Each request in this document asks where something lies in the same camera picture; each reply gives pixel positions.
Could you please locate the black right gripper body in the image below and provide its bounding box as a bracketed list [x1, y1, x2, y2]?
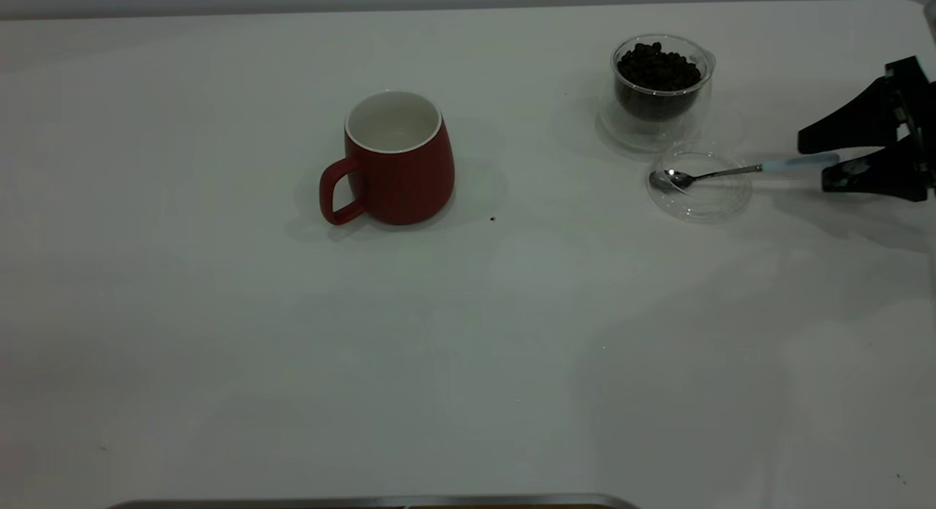
[883, 56, 936, 201]

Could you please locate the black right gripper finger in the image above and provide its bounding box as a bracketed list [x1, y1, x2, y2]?
[797, 76, 902, 155]
[821, 137, 929, 203]

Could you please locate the metal spoon light blue handle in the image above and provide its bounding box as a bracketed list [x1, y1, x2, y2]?
[649, 153, 840, 195]

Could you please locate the red ceramic mug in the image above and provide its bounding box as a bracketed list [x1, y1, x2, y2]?
[319, 91, 456, 227]

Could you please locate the clear round lid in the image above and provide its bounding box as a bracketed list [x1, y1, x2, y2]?
[646, 145, 753, 225]

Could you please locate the roasted coffee beans pile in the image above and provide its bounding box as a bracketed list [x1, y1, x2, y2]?
[616, 42, 703, 122]

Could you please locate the double-wall glass cup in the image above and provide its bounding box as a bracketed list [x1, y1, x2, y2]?
[598, 34, 716, 155]

